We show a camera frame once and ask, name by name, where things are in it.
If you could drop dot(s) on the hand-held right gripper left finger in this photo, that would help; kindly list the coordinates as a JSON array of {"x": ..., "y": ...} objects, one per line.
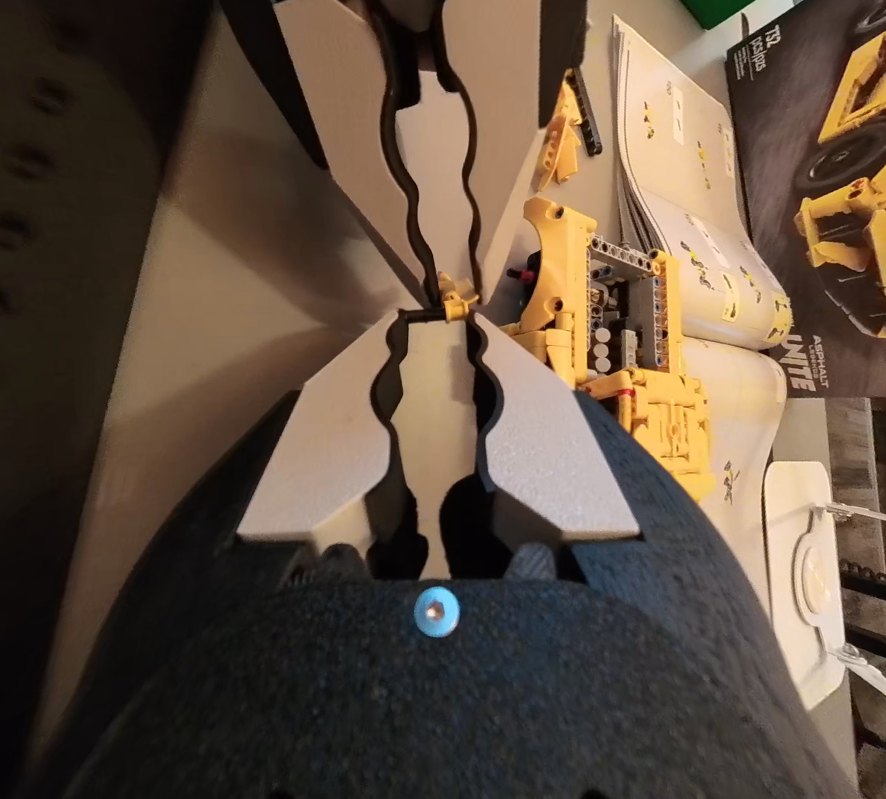
[{"x": 318, "y": 460}]

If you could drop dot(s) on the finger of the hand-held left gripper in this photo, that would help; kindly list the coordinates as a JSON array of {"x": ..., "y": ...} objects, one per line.
[
  {"x": 339, "y": 86},
  {"x": 505, "y": 51}
]

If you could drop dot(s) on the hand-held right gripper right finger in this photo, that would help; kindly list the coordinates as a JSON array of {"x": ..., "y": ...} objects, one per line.
[{"x": 560, "y": 460}]

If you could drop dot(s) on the pile of yellow brick parts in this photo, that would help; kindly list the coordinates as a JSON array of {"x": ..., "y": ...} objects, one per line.
[{"x": 564, "y": 148}]

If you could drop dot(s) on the black axle pin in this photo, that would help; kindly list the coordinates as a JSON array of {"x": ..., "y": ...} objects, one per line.
[{"x": 422, "y": 314}]

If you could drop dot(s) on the yellow brick subassembly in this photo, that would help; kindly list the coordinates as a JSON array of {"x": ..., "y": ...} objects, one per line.
[{"x": 457, "y": 300}]

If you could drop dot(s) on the yellow toy brick car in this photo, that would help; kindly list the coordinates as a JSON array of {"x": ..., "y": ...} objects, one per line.
[{"x": 554, "y": 259}]

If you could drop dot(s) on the grey desk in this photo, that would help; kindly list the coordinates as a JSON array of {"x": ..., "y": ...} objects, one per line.
[{"x": 242, "y": 259}]

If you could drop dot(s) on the open instruction booklet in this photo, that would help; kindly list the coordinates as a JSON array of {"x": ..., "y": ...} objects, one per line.
[{"x": 664, "y": 155}]

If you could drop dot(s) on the white document stand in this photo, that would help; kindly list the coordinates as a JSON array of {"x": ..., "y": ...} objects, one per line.
[{"x": 789, "y": 536}]

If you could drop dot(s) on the toy car set box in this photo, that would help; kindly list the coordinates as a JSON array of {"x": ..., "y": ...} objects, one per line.
[{"x": 775, "y": 190}]

